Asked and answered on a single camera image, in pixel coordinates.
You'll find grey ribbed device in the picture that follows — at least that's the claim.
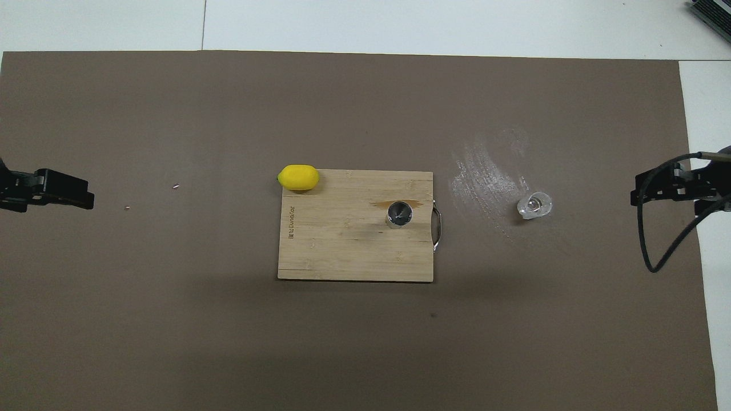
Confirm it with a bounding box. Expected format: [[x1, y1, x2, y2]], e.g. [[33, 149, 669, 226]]
[[688, 0, 731, 28]]

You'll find yellow lemon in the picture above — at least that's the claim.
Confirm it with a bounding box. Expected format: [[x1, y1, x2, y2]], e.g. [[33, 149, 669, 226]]
[[278, 164, 320, 192]]

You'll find small clear glass cup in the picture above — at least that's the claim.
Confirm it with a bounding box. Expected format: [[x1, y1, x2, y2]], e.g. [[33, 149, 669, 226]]
[[517, 191, 553, 220]]

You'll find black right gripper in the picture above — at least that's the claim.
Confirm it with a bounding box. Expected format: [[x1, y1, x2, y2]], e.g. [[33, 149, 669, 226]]
[[630, 160, 731, 207]]

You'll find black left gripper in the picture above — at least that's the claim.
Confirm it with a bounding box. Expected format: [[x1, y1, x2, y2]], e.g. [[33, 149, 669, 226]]
[[0, 159, 95, 213]]

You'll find wooden cutting board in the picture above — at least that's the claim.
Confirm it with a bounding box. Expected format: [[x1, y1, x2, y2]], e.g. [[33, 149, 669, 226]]
[[278, 169, 443, 283]]

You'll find brown table mat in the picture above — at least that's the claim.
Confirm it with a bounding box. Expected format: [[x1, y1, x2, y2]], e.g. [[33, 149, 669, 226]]
[[0, 50, 719, 411]]

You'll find metal double jigger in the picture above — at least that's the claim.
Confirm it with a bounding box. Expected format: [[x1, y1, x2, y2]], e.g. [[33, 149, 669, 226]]
[[386, 200, 414, 229]]

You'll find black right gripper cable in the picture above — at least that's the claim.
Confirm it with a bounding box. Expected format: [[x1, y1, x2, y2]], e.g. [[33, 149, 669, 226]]
[[636, 151, 731, 273]]

